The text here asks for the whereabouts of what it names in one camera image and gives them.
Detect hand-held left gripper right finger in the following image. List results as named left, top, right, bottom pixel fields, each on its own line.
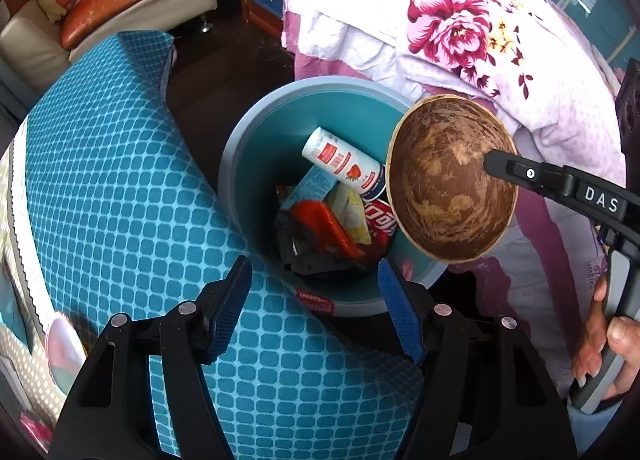
left=377, top=257, right=578, bottom=460

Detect pale pink round lid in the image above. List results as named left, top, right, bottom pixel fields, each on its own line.
left=44, top=316, right=88, bottom=393

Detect person's right hand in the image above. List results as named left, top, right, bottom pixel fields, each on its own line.
left=570, top=272, right=640, bottom=398

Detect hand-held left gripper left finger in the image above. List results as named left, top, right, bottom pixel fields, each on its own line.
left=47, top=255, right=253, bottom=460

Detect pink packet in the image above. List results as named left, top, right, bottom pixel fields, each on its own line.
left=20, top=410, right=53, bottom=446

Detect dark plastic wrapper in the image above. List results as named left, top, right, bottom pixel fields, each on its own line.
left=275, top=185, right=386, bottom=275

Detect teal checked mat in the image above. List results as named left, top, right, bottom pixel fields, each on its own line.
left=22, top=30, right=431, bottom=460

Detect floral blanket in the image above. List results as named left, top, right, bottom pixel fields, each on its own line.
left=225, top=0, right=631, bottom=396

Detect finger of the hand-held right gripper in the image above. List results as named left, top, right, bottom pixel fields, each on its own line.
left=481, top=149, right=576, bottom=198

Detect brown coconut shell half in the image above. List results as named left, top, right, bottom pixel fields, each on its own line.
left=385, top=94, right=520, bottom=261

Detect blue drink carton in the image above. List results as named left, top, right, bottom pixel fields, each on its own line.
left=280, top=165, right=341, bottom=213

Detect red soda can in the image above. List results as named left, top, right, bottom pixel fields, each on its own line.
left=361, top=196, right=401, bottom=263

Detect person's blue trousers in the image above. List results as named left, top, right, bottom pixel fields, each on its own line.
left=569, top=402, right=623, bottom=457

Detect wooden bed frame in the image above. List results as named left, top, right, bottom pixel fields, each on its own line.
left=239, top=0, right=287, bottom=40

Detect yellow snack packet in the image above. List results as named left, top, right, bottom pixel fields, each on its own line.
left=327, top=184, right=373, bottom=245

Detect blue plastic bin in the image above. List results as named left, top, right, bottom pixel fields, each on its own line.
left=217, top=77, right=451, bottom=318

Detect beige sofa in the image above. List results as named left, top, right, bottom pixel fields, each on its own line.
left=0, top=0, right=218, bottom=90

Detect white drink bottle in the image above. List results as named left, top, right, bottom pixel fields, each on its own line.
left=301, top=127, right=388, bottom=201

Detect orange snack bag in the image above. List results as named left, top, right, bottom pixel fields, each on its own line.
left=290, top=201, right=366, bottom=261

